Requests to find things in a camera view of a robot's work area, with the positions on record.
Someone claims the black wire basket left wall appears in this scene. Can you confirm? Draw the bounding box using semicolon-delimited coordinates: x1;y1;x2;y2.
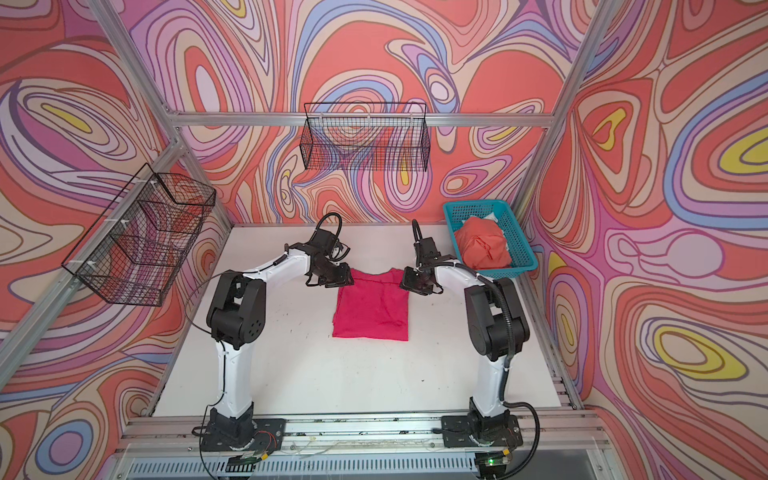
61;164;216;307

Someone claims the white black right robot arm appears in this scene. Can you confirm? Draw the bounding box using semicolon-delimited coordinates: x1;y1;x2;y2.
400;220;541;479

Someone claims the black wire basket wall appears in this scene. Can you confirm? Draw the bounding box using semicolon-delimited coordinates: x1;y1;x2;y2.
299;101;431;172
61;164;216;307

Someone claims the coral red t shirt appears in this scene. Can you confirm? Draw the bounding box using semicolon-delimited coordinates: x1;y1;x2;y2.
454;217;512;270

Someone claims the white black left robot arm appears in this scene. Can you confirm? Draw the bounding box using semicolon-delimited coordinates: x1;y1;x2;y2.
193;212;354;458

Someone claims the aluminium horizontal back bar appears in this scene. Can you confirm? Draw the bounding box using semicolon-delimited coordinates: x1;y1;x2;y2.
167;111;556;128

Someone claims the black wire basket back wall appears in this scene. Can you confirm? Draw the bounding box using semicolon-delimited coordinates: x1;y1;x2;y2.
299;101;431;172

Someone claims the aluminium frame corner post right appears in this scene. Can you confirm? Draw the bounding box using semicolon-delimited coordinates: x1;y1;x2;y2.
512;0;623;221

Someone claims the magenta t shirt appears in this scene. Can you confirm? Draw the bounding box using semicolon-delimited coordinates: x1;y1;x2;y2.
332;268;409;342

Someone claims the aluminium left wall bar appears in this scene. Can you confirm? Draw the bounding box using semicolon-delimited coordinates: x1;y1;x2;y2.
1;140;182;387

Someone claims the aluminium frame corner post left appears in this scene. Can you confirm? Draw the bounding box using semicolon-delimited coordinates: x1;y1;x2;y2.
89;0;235;229

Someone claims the aluminium frame corner post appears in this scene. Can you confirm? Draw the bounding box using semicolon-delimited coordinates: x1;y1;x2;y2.
512;0;623;221
89;0;235;229

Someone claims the teal plastic basket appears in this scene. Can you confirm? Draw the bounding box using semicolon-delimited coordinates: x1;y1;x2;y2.
443;200;538;279

